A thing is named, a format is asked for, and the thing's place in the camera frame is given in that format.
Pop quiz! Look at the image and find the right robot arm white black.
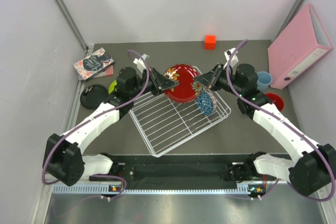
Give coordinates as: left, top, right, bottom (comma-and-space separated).
194, 63, 335, 202

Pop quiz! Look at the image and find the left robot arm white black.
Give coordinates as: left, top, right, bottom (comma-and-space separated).
43, 67, 178, 186

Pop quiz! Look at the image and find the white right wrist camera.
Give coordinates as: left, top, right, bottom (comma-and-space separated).
224, 48, 239, 68

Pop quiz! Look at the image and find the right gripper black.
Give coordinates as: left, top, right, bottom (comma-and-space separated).
194, 63, 244, 98

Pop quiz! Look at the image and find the aluminium frame post left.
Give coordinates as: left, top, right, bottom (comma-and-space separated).
54, 0, 89, 51

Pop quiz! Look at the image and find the orange cube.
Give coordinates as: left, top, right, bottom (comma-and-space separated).
204, 35, 216, 50

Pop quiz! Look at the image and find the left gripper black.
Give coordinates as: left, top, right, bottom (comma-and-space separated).
129, 67, 178, 99

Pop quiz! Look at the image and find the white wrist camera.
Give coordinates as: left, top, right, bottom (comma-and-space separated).
224, 48, 239, 68
133, 54, 149, 73

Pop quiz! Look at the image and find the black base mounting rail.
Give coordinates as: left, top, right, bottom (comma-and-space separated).
89, 153, 279, 190

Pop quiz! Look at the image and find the pink ring binder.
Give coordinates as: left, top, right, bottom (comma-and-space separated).
268, 3, 333, 90

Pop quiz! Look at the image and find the Little Women book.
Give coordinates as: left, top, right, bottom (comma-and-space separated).
73, 48, 115, 81

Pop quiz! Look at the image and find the white wire dish rack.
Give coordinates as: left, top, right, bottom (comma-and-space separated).
130, 87, 231, 157

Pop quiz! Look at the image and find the lime green plate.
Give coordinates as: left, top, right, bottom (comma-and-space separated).
108, 80, 117, 94

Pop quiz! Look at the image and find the red floral plate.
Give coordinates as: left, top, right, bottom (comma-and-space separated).
164, 64, 203, 103

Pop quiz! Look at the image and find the pink book underneath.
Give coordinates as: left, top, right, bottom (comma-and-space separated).
94, 66, 114, 78

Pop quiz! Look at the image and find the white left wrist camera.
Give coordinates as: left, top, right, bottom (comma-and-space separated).
133, 54, 149, 73

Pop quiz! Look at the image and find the black plate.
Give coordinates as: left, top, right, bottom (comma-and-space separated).
80, 84, 108, 110

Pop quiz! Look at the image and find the blue white patterned bowl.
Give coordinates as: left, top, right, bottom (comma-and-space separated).
195, 91, 217, 116

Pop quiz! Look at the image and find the light blue cup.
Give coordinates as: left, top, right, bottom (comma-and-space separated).
257, 71, 272, 91

